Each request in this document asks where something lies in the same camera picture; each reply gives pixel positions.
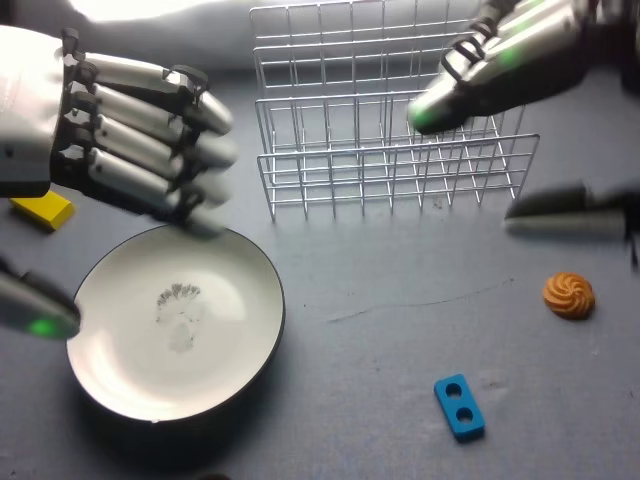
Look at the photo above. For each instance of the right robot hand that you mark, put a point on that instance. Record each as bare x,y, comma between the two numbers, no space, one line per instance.
500,60

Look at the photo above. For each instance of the white cloth sheet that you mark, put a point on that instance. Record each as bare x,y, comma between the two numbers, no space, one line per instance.
200,30

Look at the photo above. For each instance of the blue block with two holes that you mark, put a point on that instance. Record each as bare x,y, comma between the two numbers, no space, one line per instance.
457,407

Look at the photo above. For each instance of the yellow wedge block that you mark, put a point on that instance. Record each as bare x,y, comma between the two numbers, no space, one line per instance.
45,212

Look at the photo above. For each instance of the orange swirl cookie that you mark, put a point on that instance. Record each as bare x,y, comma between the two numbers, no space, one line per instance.
569,296

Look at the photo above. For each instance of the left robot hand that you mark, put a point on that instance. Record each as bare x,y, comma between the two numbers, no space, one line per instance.
30,110

